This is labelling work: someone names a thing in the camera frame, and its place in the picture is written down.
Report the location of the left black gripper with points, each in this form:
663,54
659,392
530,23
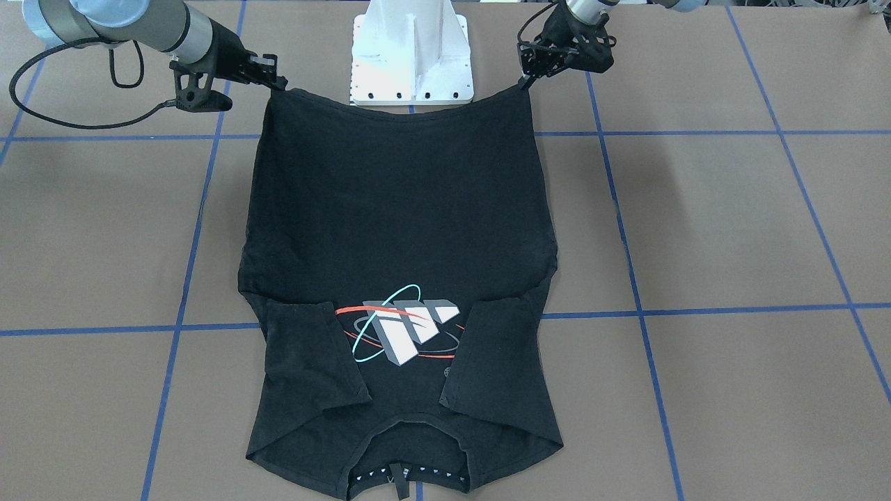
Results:
555,35

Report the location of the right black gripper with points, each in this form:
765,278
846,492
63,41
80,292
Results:
224,46

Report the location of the black t-shirt with logo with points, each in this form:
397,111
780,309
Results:
398,266

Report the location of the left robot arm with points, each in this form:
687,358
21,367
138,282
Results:
566,35

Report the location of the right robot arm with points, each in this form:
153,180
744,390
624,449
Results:
197,45

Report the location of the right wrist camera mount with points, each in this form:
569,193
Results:
193,88

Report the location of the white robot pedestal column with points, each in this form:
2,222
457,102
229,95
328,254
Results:
410,53

